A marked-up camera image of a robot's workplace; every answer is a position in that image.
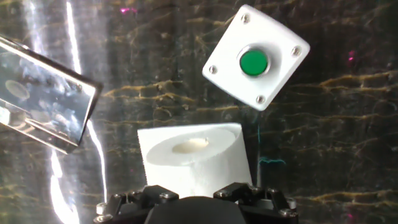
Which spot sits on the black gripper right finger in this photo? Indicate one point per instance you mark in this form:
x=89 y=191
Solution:
x=267 y=202

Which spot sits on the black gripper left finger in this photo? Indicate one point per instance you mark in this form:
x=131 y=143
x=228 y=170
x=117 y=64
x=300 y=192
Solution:
x=124 y=205

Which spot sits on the white toilet paper roll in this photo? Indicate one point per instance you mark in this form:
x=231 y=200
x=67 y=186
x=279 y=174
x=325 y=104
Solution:
x=199 y=171

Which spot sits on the black marble pattern mat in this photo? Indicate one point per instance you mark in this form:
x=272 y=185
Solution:
x=342 y=140

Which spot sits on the white box green push button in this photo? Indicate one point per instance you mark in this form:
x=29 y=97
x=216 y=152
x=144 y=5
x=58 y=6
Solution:
x=230 y=84

